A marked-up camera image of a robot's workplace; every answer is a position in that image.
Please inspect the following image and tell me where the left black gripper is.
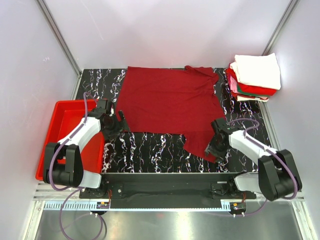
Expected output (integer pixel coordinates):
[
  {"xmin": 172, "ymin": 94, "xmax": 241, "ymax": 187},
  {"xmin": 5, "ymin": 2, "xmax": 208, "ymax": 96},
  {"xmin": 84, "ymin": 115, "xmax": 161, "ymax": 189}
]
[{"xmin": 102, "ymin": 110, "xmax": 130, "ymax": 141}]

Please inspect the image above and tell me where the dark red t-shirt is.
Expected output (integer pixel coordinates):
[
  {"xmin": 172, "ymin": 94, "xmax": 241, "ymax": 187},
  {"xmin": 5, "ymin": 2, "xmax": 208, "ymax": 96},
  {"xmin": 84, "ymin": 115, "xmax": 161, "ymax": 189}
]
[{"xmin": 116, "ymin": 65, "xmax": 225, "ymax": 163}]

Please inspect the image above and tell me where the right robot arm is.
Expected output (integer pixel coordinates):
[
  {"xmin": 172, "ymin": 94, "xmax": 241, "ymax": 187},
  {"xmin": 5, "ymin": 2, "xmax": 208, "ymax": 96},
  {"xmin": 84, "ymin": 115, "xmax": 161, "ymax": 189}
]
[{"xmin": 204, "ymin": 118, "xmax": 303, "ymax": 202}]

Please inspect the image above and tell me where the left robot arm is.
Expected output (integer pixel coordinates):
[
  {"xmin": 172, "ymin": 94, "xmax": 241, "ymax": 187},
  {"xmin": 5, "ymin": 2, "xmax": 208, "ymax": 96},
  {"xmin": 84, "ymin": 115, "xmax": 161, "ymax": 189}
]
[{"xmin": 42, "ymin": 99, "xmax": 130, "ymax": 198}]

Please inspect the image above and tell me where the cream folded t-shirt bottom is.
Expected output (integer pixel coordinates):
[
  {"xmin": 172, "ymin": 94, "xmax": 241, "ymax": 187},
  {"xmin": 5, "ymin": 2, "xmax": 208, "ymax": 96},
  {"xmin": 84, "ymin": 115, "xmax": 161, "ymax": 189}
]
[{"xmin": 235, "ymin": 95, "xmax": 269, "ymax": 103}]

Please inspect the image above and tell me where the red plastic bin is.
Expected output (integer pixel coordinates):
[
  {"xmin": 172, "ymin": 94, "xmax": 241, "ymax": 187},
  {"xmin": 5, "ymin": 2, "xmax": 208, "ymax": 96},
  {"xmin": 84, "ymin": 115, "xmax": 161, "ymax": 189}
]
[{"xmin": 43, "ymin": 100, "xmax": 105, "ymax": 174}]

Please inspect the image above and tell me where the green folded t-shirt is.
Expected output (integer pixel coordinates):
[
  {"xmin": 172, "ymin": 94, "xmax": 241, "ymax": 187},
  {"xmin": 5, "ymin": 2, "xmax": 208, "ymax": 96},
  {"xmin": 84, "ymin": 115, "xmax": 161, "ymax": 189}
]
[{"xmin": 237, "ymin": 83, "xmax": 270, "ymax": 97}]

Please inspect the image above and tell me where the right connector board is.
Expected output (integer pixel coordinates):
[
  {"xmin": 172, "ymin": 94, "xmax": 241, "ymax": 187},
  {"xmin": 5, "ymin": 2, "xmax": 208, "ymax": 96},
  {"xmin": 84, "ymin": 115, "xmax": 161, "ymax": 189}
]
[{"xmin": 231, "ymin": 202, "xmax": 247, "ymax": 212}]

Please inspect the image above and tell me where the connector board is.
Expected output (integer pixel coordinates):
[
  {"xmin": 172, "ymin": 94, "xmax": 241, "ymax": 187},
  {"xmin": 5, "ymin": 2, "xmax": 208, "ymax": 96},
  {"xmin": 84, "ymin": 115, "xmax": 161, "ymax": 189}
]
[
  {"xmin": 96, "ymin": 201, "xmax": 110, "ymax": 210},
  {"xmin": 231, "ymin": 202, "xmax": 247, "ymax": 212}
]

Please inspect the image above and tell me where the red folded t-shirt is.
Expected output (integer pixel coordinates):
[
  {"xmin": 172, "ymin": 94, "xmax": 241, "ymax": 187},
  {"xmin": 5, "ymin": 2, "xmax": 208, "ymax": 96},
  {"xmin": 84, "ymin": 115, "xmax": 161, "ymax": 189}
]
[{"xmin": 225, "ymin": 68, "xmax": 277, "ymax": 97}]

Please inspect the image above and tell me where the pink folded t-shirt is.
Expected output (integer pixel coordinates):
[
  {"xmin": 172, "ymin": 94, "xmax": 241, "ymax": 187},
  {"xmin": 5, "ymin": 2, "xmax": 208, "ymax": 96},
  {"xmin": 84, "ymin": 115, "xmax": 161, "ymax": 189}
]
[{"xmin": 229, "ymin": 75, "xmax": 238, "ymax": 94}]

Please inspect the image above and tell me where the left connector board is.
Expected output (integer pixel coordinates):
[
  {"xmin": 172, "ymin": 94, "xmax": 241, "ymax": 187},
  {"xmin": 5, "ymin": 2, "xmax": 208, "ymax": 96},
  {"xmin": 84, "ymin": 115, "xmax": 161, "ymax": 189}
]
[{"xmin": 96, "ymin": 201, "xmax": 110, "ymax": 210}]

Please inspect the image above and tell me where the white folded t-shirt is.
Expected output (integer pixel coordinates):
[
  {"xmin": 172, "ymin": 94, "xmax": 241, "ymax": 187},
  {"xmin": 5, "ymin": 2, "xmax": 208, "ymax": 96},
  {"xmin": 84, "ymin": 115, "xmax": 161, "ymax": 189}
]
[{"xmin": 229, "ymin": 53, "xmax": 281, "ymax": 90}]

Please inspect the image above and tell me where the white slotted cable duct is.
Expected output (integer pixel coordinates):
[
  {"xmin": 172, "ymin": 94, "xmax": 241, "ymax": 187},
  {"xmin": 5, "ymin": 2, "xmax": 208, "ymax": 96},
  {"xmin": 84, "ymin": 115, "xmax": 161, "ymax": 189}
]
[{"xmin": 44, "ymin": 200, "xmax": 231, "ymax": 212}]

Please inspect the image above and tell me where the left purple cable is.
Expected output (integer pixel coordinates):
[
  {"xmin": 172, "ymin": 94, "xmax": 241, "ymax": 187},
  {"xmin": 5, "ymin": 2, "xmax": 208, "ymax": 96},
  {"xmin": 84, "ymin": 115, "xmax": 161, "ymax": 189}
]
[{"xmin": 48, "ymin": 91, "xmax": 108, "ymax": 238}]

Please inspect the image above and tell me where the left aluminium frame post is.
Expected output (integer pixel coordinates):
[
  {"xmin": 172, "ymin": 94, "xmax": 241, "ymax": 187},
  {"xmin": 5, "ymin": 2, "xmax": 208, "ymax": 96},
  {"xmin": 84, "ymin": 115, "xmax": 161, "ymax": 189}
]
[{"xmin": 35, "ymin": 0, "xmax": 82, "ymax": 77}]

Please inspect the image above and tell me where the aluminium frame post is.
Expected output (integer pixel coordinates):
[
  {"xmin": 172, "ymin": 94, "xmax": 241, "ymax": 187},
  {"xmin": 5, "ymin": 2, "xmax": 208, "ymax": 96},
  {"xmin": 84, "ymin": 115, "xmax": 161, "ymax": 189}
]
[
  {"xmin": 261, "ymin": 0, "xmax": 300, "ymax": 56},
  {"xmin": 35, "ymin": 0, "xmax": 82, "ymax": 77}
]

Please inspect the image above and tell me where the right aluminium frame post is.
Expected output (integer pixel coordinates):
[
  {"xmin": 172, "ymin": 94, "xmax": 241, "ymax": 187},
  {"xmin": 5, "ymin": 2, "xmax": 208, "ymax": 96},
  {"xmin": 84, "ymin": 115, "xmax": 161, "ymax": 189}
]
[{"xmin": 261, "ymin": 0, "xmax": 300, "ymax": 56}]

